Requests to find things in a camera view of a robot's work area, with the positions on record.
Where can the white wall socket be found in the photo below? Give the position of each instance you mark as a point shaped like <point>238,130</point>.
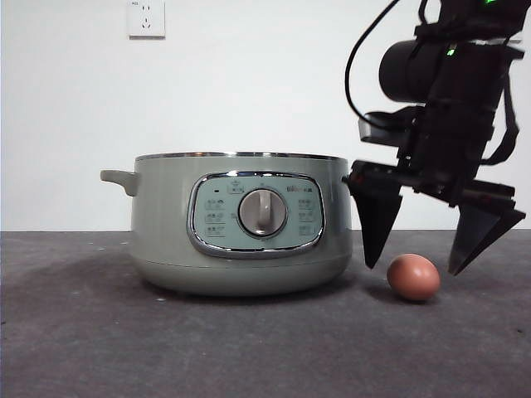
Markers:
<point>146,25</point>

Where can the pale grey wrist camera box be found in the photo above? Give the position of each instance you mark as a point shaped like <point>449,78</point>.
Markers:
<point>383,126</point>

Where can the sage green electric cooking pot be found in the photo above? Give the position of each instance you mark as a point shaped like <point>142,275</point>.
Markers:
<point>166,232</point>

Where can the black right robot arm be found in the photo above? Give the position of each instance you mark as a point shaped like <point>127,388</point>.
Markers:
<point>464,62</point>

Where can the brown egg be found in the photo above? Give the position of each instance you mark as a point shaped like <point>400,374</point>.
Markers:
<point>413,277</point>

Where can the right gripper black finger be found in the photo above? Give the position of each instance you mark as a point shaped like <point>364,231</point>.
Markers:
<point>375,224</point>
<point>477,236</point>

